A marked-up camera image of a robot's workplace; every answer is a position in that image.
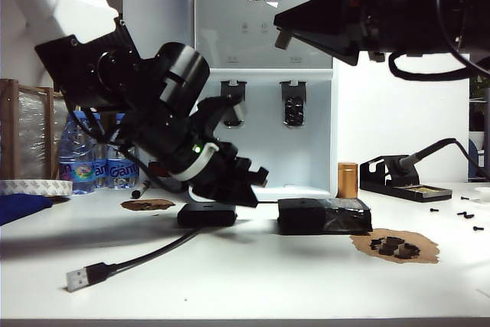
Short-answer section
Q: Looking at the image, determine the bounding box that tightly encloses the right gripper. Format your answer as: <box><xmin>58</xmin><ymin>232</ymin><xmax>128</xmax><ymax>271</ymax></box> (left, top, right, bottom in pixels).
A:
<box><xmin>273</xmin><ymin>0</ymin><xmax>440</xmax><ymax>67</ymax></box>

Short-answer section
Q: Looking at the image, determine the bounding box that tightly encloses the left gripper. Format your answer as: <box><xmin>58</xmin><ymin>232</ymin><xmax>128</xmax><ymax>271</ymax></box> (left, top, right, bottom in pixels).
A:
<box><xmin>174</xmin><ymin>142</ymin><xmax>269</xmax><ymax>208</ymax></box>

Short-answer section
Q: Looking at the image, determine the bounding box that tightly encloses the black sponge block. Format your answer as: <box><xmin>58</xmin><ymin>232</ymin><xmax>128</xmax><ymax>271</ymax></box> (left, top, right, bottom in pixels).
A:
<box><xmin>277</xmin><ymin>196</ymin><xmax>373</xmax><ymax>236</ymax></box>

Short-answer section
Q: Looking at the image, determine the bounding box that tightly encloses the black USB hub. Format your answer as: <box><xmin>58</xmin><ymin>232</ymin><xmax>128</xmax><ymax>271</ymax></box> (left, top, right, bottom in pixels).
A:
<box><xmin>176</xmin><ymin>204</ymin><xmax>237</xmax><ymax>228</ymax></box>

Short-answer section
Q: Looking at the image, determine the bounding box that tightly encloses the white AUX water dispenser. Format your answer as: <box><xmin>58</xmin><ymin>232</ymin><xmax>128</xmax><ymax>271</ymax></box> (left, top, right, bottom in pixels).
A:
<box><xmin>188</xmin><ymin>0</ymin><xmax>340</xmax><ymax>202</ymax></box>

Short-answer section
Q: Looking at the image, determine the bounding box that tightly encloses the black marker pen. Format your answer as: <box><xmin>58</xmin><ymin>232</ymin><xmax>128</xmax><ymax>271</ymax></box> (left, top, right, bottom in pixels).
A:
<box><xmin>130</xmin><ymin>179</ymin><xmax>151</xmax><ymax>200</ymax></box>

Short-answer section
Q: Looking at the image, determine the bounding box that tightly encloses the gold metal cylinder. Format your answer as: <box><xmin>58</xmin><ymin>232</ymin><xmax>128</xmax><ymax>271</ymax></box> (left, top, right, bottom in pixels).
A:
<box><xmin>337</xmin><ymin>162</ymin><xmax>359</xmax><ymax>200</ymax></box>

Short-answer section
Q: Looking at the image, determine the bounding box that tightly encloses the black soldering iron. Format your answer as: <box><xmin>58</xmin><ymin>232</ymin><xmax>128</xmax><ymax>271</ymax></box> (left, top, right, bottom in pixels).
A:
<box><xmin>394</xmin><ymin>138</ymin><xmax>460</xmax><ymax>175</ymax></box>

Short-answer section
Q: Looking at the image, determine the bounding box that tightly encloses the black soldering iron stand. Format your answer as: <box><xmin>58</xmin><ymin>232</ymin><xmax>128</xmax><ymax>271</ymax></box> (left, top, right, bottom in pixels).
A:
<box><xmin>359</xmin><ymin>155</ymin><xmax>452</xmax><ymax>203</ymax></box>

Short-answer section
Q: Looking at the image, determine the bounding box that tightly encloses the blue round background object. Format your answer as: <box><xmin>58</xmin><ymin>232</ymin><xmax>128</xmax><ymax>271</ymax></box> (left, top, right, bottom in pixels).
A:
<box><xmin>469</xmin><ymin>139</ymin><xmax>479</xmax><ymax>181</ymax></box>

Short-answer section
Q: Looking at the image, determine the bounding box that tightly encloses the brown paper with black pieces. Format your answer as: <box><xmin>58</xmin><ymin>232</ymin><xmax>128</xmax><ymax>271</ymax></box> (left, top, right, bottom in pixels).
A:
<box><xmin>350</xmin><ymin>228</ymin><xmax>440</xmax><ymax>265</ymax></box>

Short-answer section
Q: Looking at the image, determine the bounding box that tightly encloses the white double-sided tape roll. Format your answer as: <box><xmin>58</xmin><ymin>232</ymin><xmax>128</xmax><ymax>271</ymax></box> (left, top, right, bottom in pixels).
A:
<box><xmin>0</xmin><ymin>179</ymin><xmax>74</xmax><ymax>198</ymax></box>

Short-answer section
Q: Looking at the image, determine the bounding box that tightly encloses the wooden crate with plastic wrap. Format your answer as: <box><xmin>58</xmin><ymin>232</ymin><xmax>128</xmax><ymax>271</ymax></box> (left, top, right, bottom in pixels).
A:
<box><xmin>0</xmin><ymin>78</ymin><xmax>77</xmax><ymax>181</ymax></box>

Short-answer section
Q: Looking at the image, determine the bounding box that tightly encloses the blue cloth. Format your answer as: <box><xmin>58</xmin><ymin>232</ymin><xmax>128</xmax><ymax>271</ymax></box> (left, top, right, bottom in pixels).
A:
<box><xmin>0</xmin><ymin>193</ymin><xmax>54</xmax><ymax>227</ymax></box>

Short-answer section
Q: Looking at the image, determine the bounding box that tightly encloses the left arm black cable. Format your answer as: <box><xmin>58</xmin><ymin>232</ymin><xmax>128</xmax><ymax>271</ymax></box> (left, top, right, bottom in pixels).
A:
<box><xmin>70</xmin><ymin>106</ymin><xmax>188</xmax><ymax>194</ymax></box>

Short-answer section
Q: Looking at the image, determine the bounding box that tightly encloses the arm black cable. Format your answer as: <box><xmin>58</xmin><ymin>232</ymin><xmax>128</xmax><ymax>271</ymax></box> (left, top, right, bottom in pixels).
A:
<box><xmin>387</xmin><ymin>49</ymin><xmax>490</xmax><ymax>82</ymax></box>
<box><xmin>70</xmin><ymin>106</ymin><xmax>188</xmax><ymax>194</ymax></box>

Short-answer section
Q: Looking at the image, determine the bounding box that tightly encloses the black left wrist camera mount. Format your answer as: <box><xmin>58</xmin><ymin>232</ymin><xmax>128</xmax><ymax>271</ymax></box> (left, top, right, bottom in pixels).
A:
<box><xmin>191</xmin><ymin>96</ymin><xmax>246</xmax><ymax>142</ymax></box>

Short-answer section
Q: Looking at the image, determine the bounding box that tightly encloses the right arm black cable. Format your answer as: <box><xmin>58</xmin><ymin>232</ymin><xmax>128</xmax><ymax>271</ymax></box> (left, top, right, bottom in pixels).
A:
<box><xmin>387</xmin><ymin>49</ymin><xmax>490</xmax><ymax>82</ymax></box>

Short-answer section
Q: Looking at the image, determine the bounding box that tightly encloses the black USB hub cable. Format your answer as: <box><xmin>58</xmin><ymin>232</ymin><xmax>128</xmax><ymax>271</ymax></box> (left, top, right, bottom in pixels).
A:
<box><xmin>65</xmin><ymin>226</ymin><xmax>206</xmax><ymax>293</ymax></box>

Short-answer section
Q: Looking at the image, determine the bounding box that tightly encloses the black soldering iron cable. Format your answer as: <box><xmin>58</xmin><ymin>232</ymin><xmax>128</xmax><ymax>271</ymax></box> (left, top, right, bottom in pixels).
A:
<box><xmin>453</xmin><ymin>139</ymin><xmax>490</xmax><ymax>185</ymax></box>

